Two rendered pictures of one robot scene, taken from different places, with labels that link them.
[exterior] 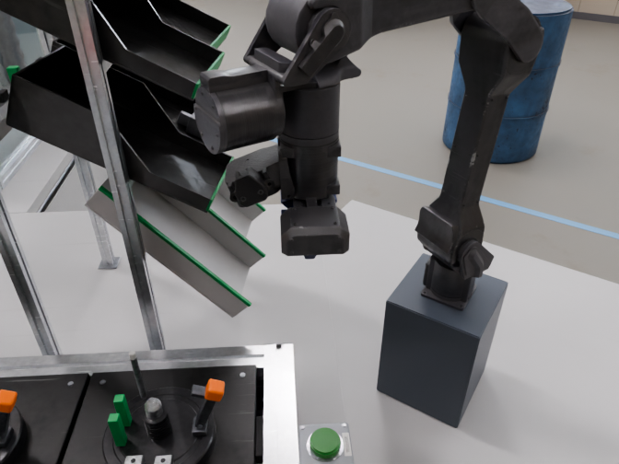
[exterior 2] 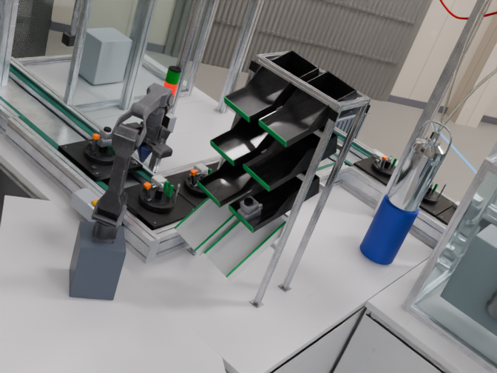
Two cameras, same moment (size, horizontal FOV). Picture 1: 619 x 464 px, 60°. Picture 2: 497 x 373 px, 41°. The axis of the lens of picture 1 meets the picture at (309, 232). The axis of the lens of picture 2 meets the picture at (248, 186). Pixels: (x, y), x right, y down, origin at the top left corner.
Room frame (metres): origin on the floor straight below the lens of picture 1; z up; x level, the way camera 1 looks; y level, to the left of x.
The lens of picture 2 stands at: (1.86, -1.38, 2.33)
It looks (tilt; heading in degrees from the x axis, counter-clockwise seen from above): 29 degrees down; 124
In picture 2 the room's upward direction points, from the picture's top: 20 degrees clockwise
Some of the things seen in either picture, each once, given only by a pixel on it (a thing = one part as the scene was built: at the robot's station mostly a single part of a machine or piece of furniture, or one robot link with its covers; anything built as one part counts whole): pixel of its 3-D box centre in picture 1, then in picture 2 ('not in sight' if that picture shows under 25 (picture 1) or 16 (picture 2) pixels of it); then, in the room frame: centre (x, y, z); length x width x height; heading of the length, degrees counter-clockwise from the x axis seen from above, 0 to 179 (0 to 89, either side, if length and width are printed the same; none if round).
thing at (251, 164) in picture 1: (259, 173); (159, 129); (0.46, 0.05, 1.33); 0.07 x 0.07 x 0.06; 4
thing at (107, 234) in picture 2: (449, 274); (105, 228); (0.60, -0.21, 1.09); 0.07 x 0.07 x 0.06; 58
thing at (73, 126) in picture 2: not in sight; (109, 172); (0.11, 0.20, 0.91); 0.84 x 0.28 x 0.10; 4
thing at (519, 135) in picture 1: (502, 77); not in sight; (3.35, -1.22, 0.46); 0.63 x 0.61 x 0.92; 59
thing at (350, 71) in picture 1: (309, 92); (155, 112); (0.48, 0.00, 1.41); 0.09 x 0.06 x 0.07; 121
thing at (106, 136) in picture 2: not in sight; (108, 135); (0.07, 0.18, 1.06); 0.08 x 0.04 x 0.07; 94
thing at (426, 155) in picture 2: not in sight; (421, 164); (0.96, 1.03, 1.32); 0.14 x 0.14 x 0.38
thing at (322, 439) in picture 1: (324, 444); not in sight; (0.41, -0.02, 0.96); 0.04 x 0.04 x 0.02
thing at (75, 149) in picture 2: not in sight; (100, 157); (0.08, 0.17, 0.96); 0.24 x 0.24 x 0.02; 4
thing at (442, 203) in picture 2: not in sight; (428, 189); (0.85, 1.56, 1.01); 0.24 x 0.24 x 0.13; 4
